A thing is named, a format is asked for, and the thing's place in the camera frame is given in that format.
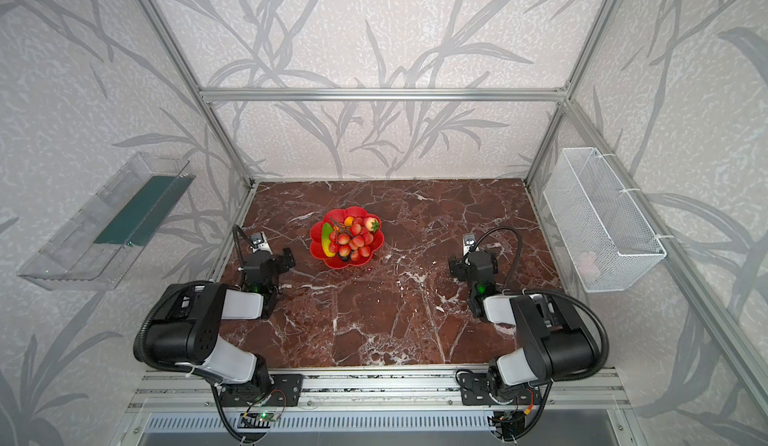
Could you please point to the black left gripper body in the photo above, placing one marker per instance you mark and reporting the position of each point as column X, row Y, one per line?
column 276, row 261

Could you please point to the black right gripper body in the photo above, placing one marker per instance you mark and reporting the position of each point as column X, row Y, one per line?
column 466, row 267

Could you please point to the yellow fake banana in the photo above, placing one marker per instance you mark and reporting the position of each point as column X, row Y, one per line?
column 329, row 247

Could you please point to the fake strawberry with green leaf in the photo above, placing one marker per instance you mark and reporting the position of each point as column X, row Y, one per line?
column 372, row 224

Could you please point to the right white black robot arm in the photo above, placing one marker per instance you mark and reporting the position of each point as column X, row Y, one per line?
column 559, row 338

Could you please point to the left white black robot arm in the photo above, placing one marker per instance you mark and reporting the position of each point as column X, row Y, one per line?
column 181, row 334

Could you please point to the red flower-shaped fruit bowl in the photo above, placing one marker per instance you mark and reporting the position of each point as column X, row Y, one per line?
column 339, row 215

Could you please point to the pink object in basket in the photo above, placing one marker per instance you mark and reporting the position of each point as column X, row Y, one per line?
column 588, row 267

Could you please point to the green circuit board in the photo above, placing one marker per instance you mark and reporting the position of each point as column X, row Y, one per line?
column 259, row 420

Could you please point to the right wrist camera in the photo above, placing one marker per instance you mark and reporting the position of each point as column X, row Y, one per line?
column 468, row 242

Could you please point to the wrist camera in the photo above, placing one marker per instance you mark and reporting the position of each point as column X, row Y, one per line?
column 468, row 242
column 259, row 243

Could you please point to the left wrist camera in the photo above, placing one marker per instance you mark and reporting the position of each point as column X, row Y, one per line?
column 259, row 243

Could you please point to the white wire mesh basket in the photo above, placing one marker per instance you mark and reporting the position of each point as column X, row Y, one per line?
column 594, row 211

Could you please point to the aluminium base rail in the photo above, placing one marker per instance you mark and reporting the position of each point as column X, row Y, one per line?
column 364, row 399

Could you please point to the clear plastic wall shelf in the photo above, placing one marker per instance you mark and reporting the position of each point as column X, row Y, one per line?
column 95, row 249

